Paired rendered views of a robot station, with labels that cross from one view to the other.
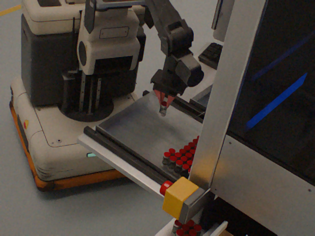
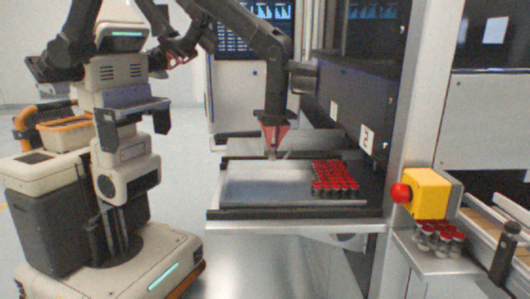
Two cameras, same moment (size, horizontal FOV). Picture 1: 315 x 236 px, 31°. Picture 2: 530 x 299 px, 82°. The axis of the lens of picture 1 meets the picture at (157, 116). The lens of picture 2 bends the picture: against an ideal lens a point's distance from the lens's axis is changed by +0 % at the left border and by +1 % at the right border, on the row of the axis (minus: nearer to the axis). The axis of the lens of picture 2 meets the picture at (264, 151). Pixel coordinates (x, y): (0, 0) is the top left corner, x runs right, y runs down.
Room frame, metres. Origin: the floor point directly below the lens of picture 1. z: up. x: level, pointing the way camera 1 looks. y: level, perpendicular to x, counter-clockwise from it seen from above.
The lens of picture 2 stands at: (0.72, 0.43, 1.26)
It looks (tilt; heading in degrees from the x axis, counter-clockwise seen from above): 20 degrees down; 327
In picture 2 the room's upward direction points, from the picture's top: straight up
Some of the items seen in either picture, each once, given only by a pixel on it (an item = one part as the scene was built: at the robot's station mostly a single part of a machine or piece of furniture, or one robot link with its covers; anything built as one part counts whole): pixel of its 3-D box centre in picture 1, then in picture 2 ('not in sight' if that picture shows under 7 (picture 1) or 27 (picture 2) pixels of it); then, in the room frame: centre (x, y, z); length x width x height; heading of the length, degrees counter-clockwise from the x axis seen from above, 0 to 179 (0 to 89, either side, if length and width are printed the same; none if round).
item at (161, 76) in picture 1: (171, 75); (275, 105); (1.34, -0.02, 1.11); 0.10 x 0.07 x 0.07; 74
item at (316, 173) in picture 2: (188, 151); (320, 180); (1.26, -0.11, 0.90); 0.18 x 0.02 x 0.05; 148
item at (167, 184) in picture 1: (168, 189); (402, 193); (1.00, -0.06, 0.99); 0.04 x 0.04 x 0.04; 58
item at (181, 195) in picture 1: (182, 199); (426, 192); (0.98, -0.10, 0.99); 0.08 x 0.07 x 0.07; 58
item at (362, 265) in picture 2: not in sight; (307, 142); (1.93, -0.66, 0.73); 1.98 x 0.01 x 0.25; 148
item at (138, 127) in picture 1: (164, 138); (287, 183); (1.31, -0.04, 0.90); 0.34 x 0.26 x 0.04; 58
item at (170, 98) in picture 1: (166, 93); (273, 131); (1.35, -0.01, 1.04); 0.07 x 0.07 x 0.09; 74
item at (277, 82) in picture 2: (176, 59); (279, 80); (1.34, -0.02, 1.17); 0.07 x 0.06 x 0.07; 40
